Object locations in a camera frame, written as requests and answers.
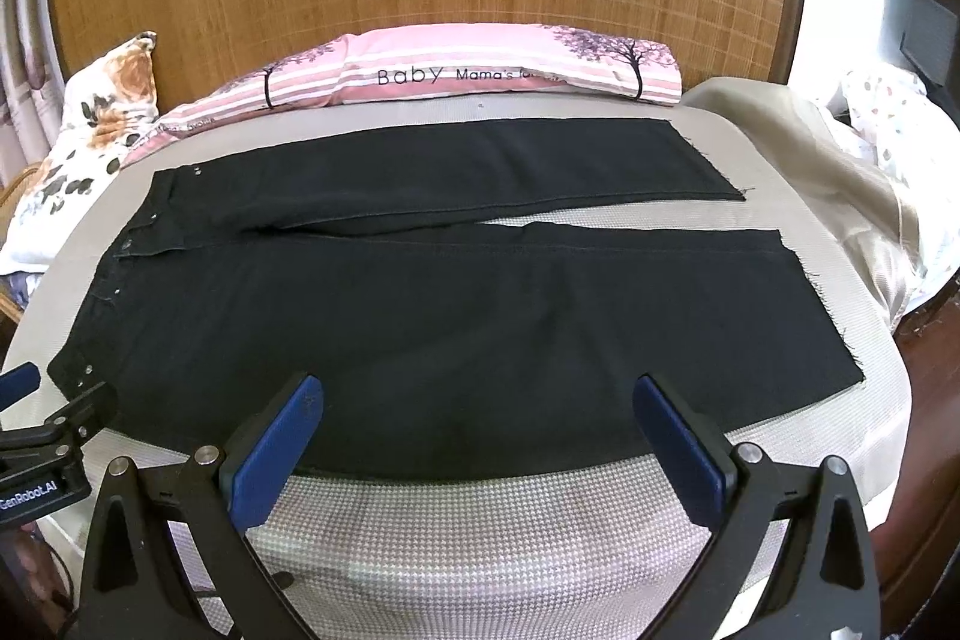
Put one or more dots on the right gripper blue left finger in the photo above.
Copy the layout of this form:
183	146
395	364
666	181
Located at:
134	583

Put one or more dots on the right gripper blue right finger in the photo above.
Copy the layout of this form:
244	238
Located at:
823	584

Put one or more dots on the beige blanket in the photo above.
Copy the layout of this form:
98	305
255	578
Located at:
872	217

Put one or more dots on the floral white pillow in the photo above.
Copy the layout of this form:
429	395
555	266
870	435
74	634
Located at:
108	107

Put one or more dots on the pinkish curtain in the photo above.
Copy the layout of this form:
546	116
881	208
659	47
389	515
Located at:
32	86

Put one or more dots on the white dotted pillow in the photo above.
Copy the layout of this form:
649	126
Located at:
913	140

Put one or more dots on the black pants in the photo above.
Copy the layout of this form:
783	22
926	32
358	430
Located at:
457	332

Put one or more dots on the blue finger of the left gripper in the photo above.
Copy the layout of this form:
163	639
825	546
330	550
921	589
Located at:
17	383
87	414

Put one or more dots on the pink striped long pillow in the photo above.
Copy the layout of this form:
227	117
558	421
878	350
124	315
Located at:
429	61

